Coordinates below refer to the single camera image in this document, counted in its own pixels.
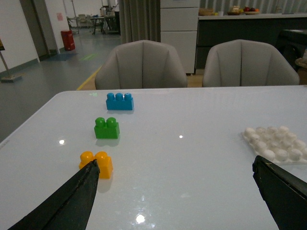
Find sign stand with base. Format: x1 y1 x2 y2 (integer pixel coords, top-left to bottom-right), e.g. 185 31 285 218
0 40 22 83

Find beige cushion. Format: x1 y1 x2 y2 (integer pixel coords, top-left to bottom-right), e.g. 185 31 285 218
295 49 307 69

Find right grey armchair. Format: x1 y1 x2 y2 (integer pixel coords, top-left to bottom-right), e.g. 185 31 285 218
202 39 299 87

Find yellow toy block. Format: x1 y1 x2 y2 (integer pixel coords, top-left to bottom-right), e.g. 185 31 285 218
79 151 113 179

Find grey curtain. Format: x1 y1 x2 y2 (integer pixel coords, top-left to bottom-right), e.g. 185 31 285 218
119 0 161 44

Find left grey armchair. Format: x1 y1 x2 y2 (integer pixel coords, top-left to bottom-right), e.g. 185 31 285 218
94 40 188 90

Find fruit bowl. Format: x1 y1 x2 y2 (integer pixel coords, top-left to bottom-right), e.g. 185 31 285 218
243 7 260 15

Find blue toy block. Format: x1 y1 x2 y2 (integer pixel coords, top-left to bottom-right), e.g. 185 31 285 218
106 92 134 111

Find grey armchair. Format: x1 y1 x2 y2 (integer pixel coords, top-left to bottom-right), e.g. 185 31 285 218
94 40 188 90
202 39 299 87

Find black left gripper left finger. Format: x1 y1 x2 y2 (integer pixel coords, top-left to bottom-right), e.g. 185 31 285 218
10 160 100 230

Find dark counter with white top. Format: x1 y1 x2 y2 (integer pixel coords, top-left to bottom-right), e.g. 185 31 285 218
195 13 307 69

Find white drawer cabinet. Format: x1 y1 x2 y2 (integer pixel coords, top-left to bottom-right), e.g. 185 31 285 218
160 0 200 74

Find red box on floor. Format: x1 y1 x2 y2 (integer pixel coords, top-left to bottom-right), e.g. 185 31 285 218
61 30 75 51

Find white studded base plate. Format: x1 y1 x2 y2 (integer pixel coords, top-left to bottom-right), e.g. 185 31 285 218
241 126 307 165

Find green toy block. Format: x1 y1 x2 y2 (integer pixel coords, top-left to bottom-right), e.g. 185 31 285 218
94 117 120 139

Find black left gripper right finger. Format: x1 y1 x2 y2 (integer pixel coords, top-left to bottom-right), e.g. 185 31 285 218
252 155 307 230

